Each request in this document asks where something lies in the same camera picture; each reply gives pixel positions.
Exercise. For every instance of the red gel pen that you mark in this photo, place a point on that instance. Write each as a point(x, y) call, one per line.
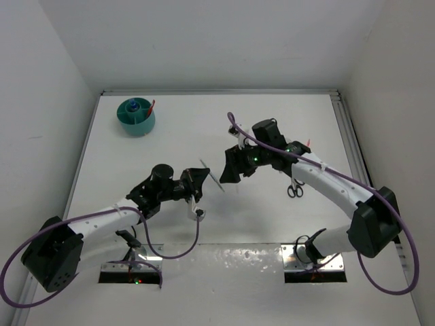
point(151, 108)

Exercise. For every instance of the metal base plate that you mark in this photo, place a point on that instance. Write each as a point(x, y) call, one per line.
point(135, 260)
point(295, 261)

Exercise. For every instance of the blue cap glue bottle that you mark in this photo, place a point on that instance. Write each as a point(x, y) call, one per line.
point(134, 106)

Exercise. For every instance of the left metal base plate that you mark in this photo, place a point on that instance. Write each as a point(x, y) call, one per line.
point(135, 260)

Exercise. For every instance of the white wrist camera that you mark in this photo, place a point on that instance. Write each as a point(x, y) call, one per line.
point(242, 140)
point(194, 212)

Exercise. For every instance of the small black handled scissors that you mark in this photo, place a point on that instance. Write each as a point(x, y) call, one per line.
point(295, 189)

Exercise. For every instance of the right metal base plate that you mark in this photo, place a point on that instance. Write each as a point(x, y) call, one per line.
point(295, 261)

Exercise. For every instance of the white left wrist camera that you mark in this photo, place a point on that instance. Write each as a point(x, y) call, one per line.
point(194, 212)

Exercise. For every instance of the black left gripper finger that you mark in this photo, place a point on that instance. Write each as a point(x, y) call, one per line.
point(197, 176)
point(197, 194)

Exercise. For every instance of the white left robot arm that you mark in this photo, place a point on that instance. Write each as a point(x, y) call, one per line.
point(65, 248)

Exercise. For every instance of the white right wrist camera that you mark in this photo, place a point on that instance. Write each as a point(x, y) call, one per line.
point(242, 140)

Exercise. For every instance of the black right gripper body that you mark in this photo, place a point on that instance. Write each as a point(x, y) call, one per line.
point(251, 158)

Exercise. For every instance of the teal round divided container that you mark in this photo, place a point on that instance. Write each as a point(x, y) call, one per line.
point(136, 124)

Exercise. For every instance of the green pen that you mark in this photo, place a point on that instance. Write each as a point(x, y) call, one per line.
point(213, 177)

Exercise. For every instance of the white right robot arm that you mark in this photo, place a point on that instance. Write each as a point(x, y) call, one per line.
point(373, 224)

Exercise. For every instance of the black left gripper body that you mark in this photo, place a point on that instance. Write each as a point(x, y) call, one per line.
point(178, 189)

